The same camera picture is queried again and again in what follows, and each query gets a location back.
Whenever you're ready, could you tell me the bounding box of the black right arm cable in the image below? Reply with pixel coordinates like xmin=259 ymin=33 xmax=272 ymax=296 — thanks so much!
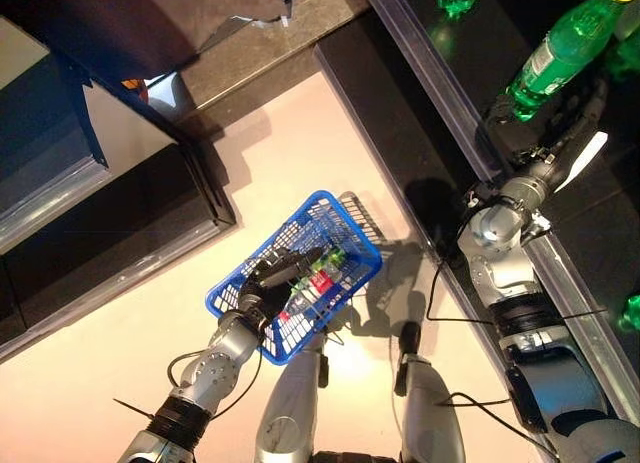
xmin=424 ymin=192 xmax=561 ymax=459

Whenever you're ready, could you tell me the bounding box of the water bottle red label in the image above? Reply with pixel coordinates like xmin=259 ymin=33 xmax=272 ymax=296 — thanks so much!
xmin=277 ymin=265 xmax=351 ymax=327

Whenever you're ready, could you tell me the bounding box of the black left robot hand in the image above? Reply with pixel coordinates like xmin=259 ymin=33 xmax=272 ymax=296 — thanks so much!
xmin=237 ymin=245 xmax=326 ymax=329

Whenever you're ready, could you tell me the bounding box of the silver robot leg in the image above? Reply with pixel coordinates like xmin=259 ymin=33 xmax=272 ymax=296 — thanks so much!
xmin=252 ymin=332 xmax=331 ymax=463
xmin=394 ymin=322 xmax=466 ymax=463

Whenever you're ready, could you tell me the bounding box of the black side shelf unit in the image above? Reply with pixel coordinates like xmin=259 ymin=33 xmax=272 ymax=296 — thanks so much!
xmin=0 ymin=12 xmax=239 ymax=364

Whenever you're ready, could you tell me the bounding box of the silver left robot leg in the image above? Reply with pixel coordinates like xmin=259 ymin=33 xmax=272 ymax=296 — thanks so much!
xmin=252 ymin=332 xmax=331 ymax=463

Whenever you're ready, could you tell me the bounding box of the black shelf base plinth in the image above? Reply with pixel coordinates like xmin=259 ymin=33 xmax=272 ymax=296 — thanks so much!
xmin=313 ymin=10 xmax=501 ymax=264

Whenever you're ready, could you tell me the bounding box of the small orange object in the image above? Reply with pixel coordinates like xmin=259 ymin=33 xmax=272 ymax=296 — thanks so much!
xmin=122 ymin=77 xmax=150 ymax=104

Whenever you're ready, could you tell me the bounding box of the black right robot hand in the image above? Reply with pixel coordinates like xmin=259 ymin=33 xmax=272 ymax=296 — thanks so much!
xmin=484 ymin=77 xmax=610 ymax=187

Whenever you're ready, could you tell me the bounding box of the blue plastic shopping basket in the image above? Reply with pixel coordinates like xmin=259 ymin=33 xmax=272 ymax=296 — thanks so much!
xmin=204 ymin=190 xmax=384 ymax=367

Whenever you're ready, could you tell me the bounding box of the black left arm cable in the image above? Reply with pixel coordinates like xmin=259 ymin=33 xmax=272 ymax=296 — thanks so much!
xmin=167 ymin=327 xmax=266 ymax=419

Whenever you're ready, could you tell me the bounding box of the black drink shelf clear rail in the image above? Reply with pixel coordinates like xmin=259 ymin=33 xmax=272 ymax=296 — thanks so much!
xmin=357 ymin=0 xmax=640 ymax=429

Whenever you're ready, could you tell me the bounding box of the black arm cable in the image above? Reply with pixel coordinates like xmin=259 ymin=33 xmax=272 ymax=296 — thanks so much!
xmin=424 ymin=192 xmax=561 ymax=459
xmin=167 ymin=327 xmax=266 ymax=419

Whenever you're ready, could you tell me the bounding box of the silver right robot leg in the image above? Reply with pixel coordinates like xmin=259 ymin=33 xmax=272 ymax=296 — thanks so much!
xmin=394 ymin=322 xmax=466 ymax=463

